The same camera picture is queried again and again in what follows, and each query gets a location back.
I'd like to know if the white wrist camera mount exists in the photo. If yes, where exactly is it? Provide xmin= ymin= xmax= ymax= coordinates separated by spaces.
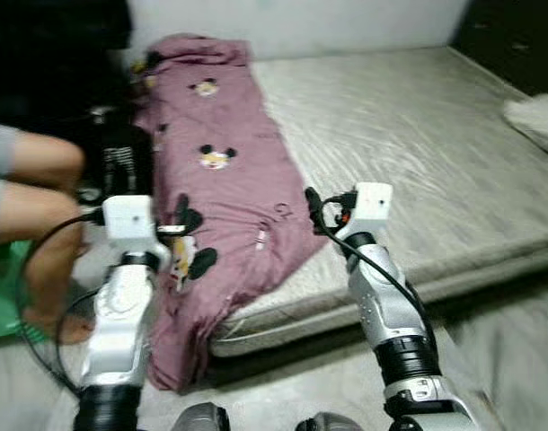
xmin=335 ymin=182 xmax=393 ymax=248
xmin=102 ymin=195 xmax=172 ymax=268

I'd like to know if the bare person leg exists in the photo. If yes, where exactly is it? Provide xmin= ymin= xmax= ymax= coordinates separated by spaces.
xmin=0 ymin=123 xmax=86 ymax=194
xmin=0 ymin=180 xmax=100 ymax=347

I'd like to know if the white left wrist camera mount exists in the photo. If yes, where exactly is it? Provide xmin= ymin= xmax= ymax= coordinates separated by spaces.
xmin=102 ymin=195 xmax=172 ymax=268

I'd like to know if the white pillow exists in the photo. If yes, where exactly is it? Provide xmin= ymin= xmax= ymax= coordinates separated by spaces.
xmin=503 ymin=90 xmax=548 ymax=149

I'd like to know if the green plastic item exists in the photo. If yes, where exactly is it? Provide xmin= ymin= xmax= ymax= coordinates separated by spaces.
xmin=0 ymin=238 xmax=46 ymax=342

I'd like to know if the purple cartoon mouse quilt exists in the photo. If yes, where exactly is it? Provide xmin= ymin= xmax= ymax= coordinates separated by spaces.
xmin=130 ymin=34 xmax=329 ymax=393

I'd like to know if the grey robot leg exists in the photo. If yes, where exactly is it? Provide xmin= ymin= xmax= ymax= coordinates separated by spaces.
xmin=296 ymin=411 xmax=365 ymax=431
xmin=171 ymin=402 xmax=232 ymax=431

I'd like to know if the black tufted headboard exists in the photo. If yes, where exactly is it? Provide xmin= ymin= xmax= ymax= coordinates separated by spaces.
xmin=449 ymin=0 xmax=548 ymax=95

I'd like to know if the black furniture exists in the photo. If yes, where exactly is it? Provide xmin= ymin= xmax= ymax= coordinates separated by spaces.
xmin=0 ymin=0 xmax=131 ymax=136

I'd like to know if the grey robot right leg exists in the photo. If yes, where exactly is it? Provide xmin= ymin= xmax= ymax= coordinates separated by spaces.
xmin=296 ymin=411 xmax=365 ymax=431

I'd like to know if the beige quilted mattress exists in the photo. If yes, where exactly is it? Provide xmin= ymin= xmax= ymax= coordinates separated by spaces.
xmin=207 ymin=45 xmax=548 ymax=360

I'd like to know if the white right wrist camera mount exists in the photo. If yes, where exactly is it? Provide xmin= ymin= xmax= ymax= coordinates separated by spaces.
xmin=335 ymin=182 xmax=393 ymax=248

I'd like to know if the grey robot left leg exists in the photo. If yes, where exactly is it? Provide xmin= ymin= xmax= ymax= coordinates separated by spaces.
xmin=171 ymin=402 xmax=232 ymax=431

